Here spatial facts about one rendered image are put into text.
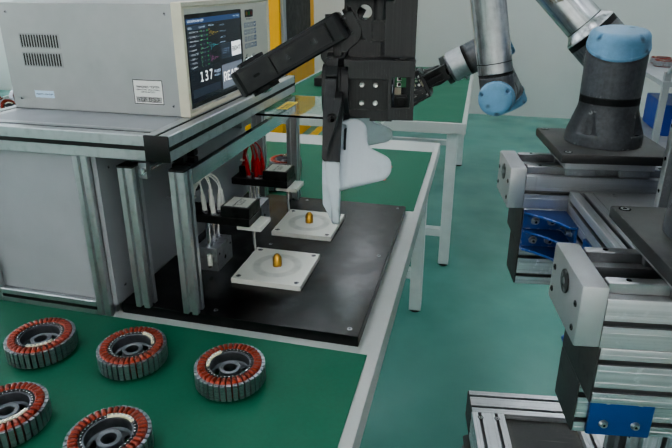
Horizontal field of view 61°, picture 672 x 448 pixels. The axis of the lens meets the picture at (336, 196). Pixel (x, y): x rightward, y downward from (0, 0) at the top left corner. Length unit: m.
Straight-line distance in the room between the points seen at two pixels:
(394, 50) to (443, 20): 5.86
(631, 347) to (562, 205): 0.50
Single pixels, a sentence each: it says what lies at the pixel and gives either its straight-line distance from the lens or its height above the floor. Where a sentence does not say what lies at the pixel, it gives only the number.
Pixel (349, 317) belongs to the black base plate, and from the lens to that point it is 1.08.
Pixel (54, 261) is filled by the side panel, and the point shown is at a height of 0.85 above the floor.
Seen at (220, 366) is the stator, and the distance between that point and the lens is 0.97.
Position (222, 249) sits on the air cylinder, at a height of 0.81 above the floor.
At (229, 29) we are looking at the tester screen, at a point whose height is 1.26.
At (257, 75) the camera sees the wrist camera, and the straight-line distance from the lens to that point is 0.53.
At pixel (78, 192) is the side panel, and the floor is 1.00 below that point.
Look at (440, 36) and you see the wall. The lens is 6.39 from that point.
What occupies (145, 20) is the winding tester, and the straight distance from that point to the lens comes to 1.12.
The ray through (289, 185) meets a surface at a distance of 1.41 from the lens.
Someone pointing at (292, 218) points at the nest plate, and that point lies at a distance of 1.47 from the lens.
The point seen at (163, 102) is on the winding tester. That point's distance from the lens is 1.13.
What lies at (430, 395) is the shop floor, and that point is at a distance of 2.13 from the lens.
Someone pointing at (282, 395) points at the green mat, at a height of 0.75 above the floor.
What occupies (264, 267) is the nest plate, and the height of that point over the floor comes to 0.78.
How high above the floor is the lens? 1.35
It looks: 21 degrees down
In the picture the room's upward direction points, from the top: straight up
